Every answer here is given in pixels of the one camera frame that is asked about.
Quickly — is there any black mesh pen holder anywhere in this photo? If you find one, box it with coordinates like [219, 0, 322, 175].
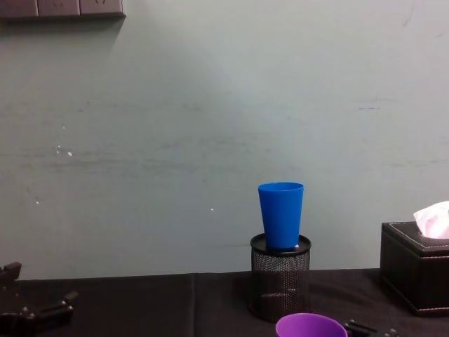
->
[249, 232, 312, 323]

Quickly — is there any purple plastic cup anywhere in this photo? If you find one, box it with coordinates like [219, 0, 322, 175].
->
[275, 312, 349, 337]

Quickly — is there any black table cloth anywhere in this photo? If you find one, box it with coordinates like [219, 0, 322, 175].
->
[0, 267, 449, 337]

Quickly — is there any blue plastic cup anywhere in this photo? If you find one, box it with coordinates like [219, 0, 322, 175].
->
[257, 181, 305, 252]

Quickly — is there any white paper tissue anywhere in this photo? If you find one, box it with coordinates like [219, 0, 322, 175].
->
[413, 201, 449, 241]

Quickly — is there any black leather tissue box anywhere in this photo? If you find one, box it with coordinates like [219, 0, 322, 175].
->
[380, 220, 449, 317]

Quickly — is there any grey wall socket panel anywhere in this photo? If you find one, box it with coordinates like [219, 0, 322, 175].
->
[0, 0, 127, 23]

